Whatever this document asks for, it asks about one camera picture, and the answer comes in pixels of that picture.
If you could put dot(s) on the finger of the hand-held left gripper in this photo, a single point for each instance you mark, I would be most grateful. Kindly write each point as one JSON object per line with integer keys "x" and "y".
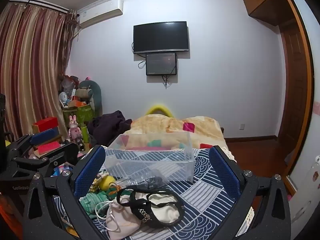
{"x": 46, "y": 135}
{"x": 67, "y": 152}

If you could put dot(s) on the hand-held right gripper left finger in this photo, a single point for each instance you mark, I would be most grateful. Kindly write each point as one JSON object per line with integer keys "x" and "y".
{"x": 90, "y": 171}

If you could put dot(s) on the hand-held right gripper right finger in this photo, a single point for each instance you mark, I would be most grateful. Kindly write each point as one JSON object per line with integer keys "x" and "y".
{"x": 225, "y": 172}

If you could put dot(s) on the yellow plush toy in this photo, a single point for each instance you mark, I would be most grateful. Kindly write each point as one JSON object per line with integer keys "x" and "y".
{"x": 107, "y": 182}

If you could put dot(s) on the green knit cloth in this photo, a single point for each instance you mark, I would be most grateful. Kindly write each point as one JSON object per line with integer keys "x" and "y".
{"x": 92, "y": 202}

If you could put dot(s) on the clear plastic storage box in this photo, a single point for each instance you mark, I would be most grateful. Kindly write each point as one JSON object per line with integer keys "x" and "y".
{"x": 150, "y": 165}

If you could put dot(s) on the clear plastic bag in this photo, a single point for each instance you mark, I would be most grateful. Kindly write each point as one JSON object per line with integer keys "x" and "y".
{"x": 150, "y": 182}

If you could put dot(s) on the cream cloth pouch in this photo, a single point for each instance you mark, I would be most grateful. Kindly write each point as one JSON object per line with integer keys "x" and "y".
{"x": 165, "y": 212}

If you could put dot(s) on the red box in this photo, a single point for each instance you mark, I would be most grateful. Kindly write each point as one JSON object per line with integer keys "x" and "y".
{"x": 45, "y": 124}

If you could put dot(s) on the pink box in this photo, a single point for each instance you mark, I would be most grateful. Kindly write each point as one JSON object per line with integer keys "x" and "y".
{"x": 48, "y": 148}

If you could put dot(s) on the pink bunny figure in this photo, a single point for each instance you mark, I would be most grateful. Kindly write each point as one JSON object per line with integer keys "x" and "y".
{"x": 74, "y": 130}

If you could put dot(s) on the green bottle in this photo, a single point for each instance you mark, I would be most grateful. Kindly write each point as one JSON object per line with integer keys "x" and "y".
{"x": 85, "y": 133}

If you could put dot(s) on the green storage box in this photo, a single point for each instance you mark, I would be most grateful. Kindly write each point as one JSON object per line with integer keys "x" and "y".
{"x": 86, "y": 113}

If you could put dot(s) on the dark purple cloth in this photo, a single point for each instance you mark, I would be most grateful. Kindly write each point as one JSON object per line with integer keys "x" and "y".
{"x": 110, "y": 125}

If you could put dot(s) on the pile of plastic bags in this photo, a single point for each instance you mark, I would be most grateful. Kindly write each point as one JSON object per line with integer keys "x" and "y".
{"x": 68, "y": 85}

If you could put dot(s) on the grey green plush pillow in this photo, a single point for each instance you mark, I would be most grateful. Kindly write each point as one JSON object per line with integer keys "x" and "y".
{"x": 96, "y": 92}

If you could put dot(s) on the striped red curtain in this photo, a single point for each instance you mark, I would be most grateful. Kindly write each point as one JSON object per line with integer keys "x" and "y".
{"x": 30, "y": 67}

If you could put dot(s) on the beige patchwork blanket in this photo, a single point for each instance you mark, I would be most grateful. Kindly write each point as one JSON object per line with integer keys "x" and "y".
{"x": 160, "y": 125}

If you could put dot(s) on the white wardrobe door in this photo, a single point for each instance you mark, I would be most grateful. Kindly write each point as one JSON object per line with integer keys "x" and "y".
{"x": 310, "y": 155}

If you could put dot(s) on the yellow cushion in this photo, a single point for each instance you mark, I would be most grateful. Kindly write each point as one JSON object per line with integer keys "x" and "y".
{"x": 160, "y": 107}

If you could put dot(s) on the wooden door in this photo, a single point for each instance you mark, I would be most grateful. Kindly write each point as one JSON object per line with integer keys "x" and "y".
{"x": 292, "y": 87}

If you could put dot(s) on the curtain rod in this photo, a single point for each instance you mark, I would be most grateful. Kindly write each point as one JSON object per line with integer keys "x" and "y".
{"x": 37, "y": 2}

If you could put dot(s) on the white air conditioner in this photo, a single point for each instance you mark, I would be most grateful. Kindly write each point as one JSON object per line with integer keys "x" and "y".
{"x": 100, "y": 12}

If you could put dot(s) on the wooden overhead cabinet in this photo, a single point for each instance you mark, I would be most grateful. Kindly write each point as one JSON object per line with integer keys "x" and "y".
{"x": 265, "y": 0}

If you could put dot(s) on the small black wall monitor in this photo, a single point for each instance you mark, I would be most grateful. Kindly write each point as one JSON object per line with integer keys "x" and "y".
{"x": 161, "y": 63}

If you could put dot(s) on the black wall television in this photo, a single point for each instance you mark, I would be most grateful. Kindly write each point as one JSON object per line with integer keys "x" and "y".
{"x": 161, "y": 37}

